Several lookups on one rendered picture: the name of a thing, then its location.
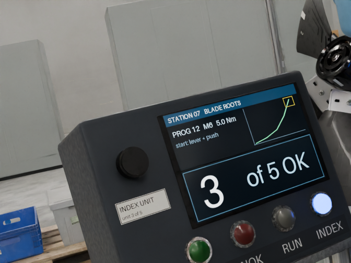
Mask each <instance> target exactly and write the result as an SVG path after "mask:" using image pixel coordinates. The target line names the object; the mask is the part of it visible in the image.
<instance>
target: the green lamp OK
mask: <svg viewBox="0 0 351 263"><path fill-rule="evenodd" d="M185 256H186V259H187V260H188V262H189V263H208V262H209V261H210V259H211V257H212V247H211V245H210V243H209V241H208V240H207V239H205V238H203V237H198V236H197V237H193V238H191V239H190V240H189V241H188V242H187V244H186V246H185Z"/></svg>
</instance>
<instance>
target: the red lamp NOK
mask: <svg viewBox="0 0 351 263"><path fill-rule="evenodd" d="M230 238H231V240H232V242H233V244H234V245H235V246H237V247H238V248H248V247H250V246H251V245H252V244H253V243H254V241H255V229H254V227H253V225H252V224H251V223H250V222H248V221H245V220H239V221H237V222H235V223H234V224H233V225H232V227H231V229H230Z"/></svg>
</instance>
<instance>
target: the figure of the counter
mask: <svg viewBox="0 0 351 263"><path fill-rule="evenodd" d="M181 175H182V178H183V181H184V184H185V188H186V191H187V193H188V196H189V200H190V203H191V206H192V209H193V212H194V215H195V218H196V222H197V224H198V223H201V222H204V221H207V220H209V219H212V218H215V217H218V216H220V215H223V214H226V213H229V212H232V211H234V210H237V209H240V208H241V206H240V203H239V200H238V197H237V194H236V191H235V187H234V185H233V182H232V179H231V176H230V173H229V170H228V167H227V163H226V160H225V159H223V160H220V161H217V162H214V163H210V164H207V165H204V166H200V167H197V168H194V169H191V170H188V171H184V172H181Z"/></svg>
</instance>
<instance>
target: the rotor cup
mask: <svg viewBox="0 0 351 263"><path fill-rule="evenodd" d="M334 54H339V58H338V59H337V60H336V61H334V62H333V61H332V57H333V55H334ZM315 72H316V74H317V76H318V77H319V78H320V79H321V80H323V81H324V82H325V83H327V84H328V85H329V86H331V87H332V88H334V89H337V90H343V91H349V92H351V38H350V37H348V36H346V35H343V36H340V37H338V38H336V39H334V40H333V41H331V42H330V43H329V44H328V45H327V46H326V47H325V48H324V49H323V51H322V52H321V53H320V55H319V57H318V59H317V62H316V65H315ZM334 79H336V80H337V81H339V82H340V83H341V84H343V86H340V85H339V84H337V83H336V82H334V81H333V80H334Z"/></svg>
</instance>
